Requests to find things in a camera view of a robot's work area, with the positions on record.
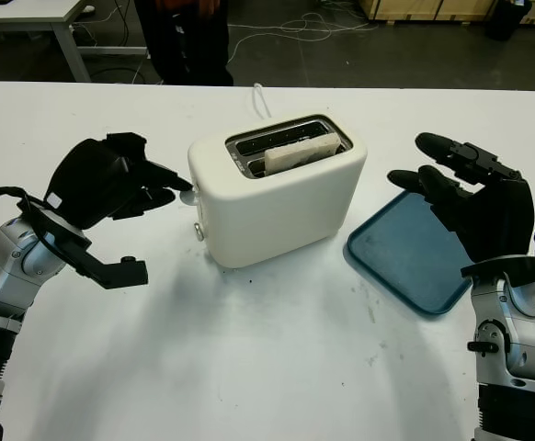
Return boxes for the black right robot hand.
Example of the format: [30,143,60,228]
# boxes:
[386,132,535,267]

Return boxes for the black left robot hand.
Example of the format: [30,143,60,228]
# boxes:
[44,132,194,231]

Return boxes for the white bread slice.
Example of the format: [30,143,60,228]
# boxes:
[263,131,342,176]

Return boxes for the blue plastic tray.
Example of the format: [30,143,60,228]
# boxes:
[346,190,473,318]

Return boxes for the white two-slot toaster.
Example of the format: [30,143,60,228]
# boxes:
[188,113,369,270]

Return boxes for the person in orange jacket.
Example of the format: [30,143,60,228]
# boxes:
[133,0,236,87]

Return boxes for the white desk with metal legs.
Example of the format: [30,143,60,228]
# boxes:
[0,0,152,84]

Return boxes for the black waste bin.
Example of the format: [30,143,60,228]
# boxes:
[485,0,533,41]

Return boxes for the stacked wooden crates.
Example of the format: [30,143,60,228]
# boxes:
[359,0,535,22]

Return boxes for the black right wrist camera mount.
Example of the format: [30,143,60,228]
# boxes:
[461,224,535,288]

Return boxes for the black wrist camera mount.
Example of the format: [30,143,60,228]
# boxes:
[461,224,535,288]
[17,195,149,290]

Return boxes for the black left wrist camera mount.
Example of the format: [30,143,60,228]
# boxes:
[17,195,149,290]

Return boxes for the white toaster power cord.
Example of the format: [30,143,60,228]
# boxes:
[251,82,271,119]

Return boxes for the white cable on floor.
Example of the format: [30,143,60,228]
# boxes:
[228,11,379,63]

